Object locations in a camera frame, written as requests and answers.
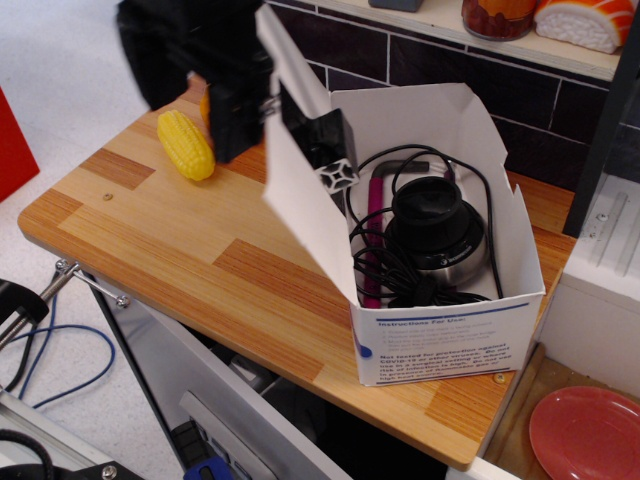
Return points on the blue black handle tool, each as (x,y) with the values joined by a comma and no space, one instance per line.
(199,460)

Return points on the red panel at left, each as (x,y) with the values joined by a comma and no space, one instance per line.
(18,165)

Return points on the aluminium frame with bracket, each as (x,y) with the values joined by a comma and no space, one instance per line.
(34,447)

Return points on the white orange sushi toy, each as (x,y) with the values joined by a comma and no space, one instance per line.
(602,25)

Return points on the magenta handled hex key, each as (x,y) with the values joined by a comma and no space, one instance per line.
(373,224)

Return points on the black handle block on flap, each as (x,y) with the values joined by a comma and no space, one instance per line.
(327,143)

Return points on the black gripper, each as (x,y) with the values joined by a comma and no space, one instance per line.
(165,41)

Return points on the white cabinet drawer front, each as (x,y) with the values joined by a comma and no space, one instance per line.
(263,429)

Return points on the red orange jar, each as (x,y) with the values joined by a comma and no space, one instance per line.
(499,20)

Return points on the wooden shelf board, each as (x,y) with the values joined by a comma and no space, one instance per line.
(442,20)

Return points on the orange toy pumpkin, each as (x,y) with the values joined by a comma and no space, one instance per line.
(204,106)

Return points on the black silver 3D mouse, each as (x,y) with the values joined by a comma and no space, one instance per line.
(437,232)

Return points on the white cardboard box with flap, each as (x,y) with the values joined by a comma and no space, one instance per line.
(423,330)

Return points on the yellow toy corn left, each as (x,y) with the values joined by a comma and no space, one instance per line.
(185,145)

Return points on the red plate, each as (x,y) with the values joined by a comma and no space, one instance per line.
(586,433)

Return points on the grey block on shelf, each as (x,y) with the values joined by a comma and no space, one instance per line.
(397,5)

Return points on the metal clamp with screw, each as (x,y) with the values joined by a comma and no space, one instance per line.
(23,306)

